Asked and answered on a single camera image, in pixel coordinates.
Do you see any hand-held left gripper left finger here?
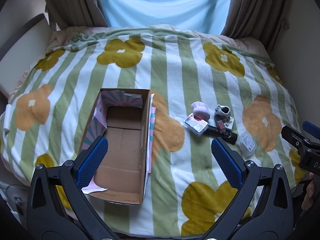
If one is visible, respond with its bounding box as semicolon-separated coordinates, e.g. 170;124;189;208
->
26;135;109;233

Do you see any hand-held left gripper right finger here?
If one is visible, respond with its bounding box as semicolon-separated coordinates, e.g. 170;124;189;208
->
207;137;293;233

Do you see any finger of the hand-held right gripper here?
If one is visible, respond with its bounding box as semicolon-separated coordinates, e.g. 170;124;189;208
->
302;121;320;145
281;125;310;153

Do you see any black shiny tube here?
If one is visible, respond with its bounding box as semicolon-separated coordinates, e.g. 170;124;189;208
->
202;125;238;145

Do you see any printed cardboard box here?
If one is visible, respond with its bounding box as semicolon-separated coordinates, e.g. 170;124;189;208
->
76;87;157;205

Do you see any pink bottle with black cap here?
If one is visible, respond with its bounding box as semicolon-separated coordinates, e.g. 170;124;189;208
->
214;115;227;133

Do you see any clear case with red card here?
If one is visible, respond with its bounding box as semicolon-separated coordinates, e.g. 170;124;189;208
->
183;113;209;137

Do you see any white ceramic figurine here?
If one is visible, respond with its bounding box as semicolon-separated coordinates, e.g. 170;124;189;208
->
214;104;232;117

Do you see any purple plush puff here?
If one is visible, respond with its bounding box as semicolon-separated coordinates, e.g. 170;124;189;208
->
191;101;211;120

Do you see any person's right hand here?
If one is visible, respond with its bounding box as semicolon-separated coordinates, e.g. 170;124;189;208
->
301;179;316;211

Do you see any small clear labelled packet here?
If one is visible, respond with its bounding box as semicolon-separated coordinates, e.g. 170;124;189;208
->
236;133;258;157

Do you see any white printed packet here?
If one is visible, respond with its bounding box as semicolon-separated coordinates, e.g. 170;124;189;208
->
224;116;235;130

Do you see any floral striped blanket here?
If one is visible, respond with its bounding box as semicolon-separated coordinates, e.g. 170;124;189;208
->
0;29;304;238

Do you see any brown curtain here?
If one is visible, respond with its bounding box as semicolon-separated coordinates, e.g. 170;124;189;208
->
40;0;109;32
221;0;292;53

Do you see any white sheer curtain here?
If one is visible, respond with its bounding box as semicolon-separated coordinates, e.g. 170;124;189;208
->
95;0;234;34

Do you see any white panel with dark frame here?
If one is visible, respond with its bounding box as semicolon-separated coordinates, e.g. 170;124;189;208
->
0;14;54;98

